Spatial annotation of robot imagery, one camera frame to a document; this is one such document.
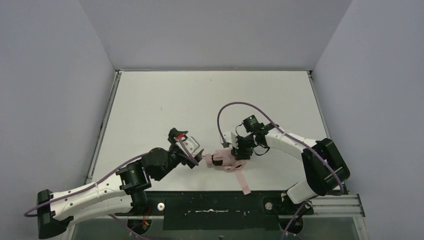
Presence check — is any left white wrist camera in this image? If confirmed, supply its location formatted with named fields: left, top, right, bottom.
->
left=175, top=134, right=201, bottom=157

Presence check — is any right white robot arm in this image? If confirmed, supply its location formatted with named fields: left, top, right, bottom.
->
left=223, top=115, right=351, bottom=204

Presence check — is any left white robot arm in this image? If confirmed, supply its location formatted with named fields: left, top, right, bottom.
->
left=36, top=128, right=204, bottom=240

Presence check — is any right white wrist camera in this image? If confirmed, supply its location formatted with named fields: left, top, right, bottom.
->
left=221, top=131, right=239, bottom=149

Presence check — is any pink folding umbrella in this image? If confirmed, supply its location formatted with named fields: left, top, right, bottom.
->
left=203, top=148, right=252, bottom=195

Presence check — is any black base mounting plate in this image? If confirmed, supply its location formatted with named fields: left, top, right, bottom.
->
left=126, top=190, right=314, bottom=232

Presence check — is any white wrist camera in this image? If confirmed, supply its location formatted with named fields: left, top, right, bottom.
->
left=175, top=134, right=201, bottom=157
left=221, top=131, right=239, bottom=149

